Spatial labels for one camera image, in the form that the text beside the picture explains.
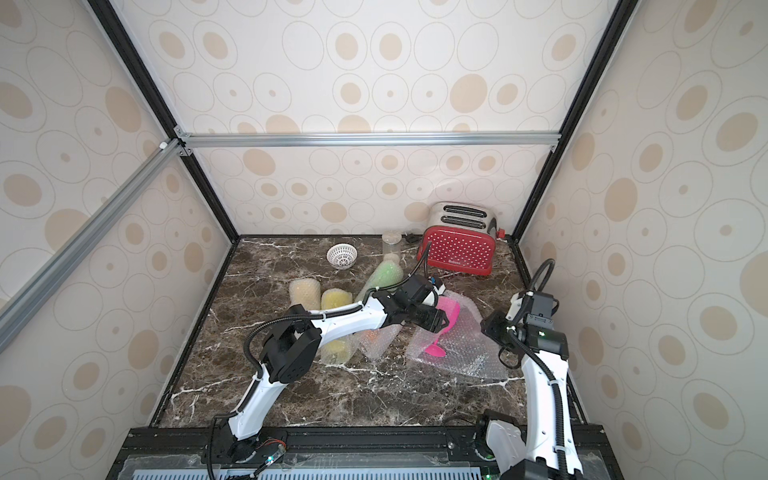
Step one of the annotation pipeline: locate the pink plastic wine glass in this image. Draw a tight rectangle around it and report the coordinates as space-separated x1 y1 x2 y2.
424 296 460 358

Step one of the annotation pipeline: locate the orange glass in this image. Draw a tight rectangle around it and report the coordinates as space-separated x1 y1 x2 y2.
355 324 402 360

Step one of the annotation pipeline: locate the clear bubble wrap sheet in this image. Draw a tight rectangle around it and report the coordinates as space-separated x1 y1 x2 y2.
406 291 508 381

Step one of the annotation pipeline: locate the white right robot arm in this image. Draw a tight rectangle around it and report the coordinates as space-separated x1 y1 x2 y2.
481 290 584 479

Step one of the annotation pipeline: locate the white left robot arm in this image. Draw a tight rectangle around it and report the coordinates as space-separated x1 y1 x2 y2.
228 274 448 441

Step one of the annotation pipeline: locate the green glass in bubble wrap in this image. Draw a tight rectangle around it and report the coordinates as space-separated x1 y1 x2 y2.
355 260 404 302

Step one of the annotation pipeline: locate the yellow glass in bubble wrap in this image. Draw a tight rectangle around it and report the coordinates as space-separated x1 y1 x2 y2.
320 288 357 365

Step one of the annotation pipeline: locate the beige glass in bubble wrap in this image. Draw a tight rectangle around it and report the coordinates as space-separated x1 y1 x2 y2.
288 278 322 310

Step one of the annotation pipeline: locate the clear jar with powder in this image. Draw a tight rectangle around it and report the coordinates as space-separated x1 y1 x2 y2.
382 231 403 263

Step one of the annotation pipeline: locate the white perforated strainer bowl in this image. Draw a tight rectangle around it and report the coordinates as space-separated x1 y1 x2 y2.
326 243 358 270

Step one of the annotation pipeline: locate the red polka dot toaster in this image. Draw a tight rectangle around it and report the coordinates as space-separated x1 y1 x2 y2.
418 202 505 276

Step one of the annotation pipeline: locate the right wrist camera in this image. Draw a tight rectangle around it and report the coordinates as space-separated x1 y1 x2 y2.
506 291 555 324

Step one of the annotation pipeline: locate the horizontal aluminium frame bar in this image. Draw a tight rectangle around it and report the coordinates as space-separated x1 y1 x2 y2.
181 131 561 148

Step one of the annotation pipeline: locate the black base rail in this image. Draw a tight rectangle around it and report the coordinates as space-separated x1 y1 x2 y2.
106 424 625 480

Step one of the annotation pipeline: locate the left diagonal aluminium frame bar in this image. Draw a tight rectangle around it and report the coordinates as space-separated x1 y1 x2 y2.
1 138 182 349

